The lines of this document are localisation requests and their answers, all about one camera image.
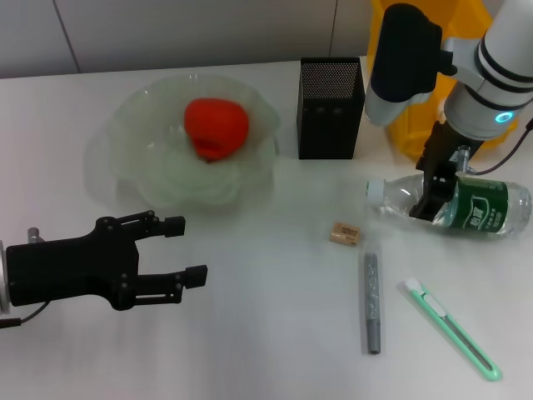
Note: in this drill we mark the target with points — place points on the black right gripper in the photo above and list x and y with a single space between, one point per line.
441 154

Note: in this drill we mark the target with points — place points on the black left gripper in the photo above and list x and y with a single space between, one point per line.
71 266

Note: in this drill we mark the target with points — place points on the clear water bottle green label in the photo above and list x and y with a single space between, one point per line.
479 208

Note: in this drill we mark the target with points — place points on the orange fruit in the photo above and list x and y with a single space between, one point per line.
216 129

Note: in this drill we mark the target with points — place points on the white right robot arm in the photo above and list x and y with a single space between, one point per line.
479 83

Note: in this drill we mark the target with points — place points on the green glass fruit bowl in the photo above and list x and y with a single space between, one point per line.
158 175

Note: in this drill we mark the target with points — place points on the small beige eraser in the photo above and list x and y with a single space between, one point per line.
343 234

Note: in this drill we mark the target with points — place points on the grey glitter pen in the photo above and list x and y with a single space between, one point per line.
371 300

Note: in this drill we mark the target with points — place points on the black mesh pen holder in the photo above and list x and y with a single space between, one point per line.
331 125

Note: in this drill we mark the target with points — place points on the green utility knife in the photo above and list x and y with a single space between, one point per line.
458 333

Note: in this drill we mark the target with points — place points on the yellow plastic bin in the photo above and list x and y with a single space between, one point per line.
406 137

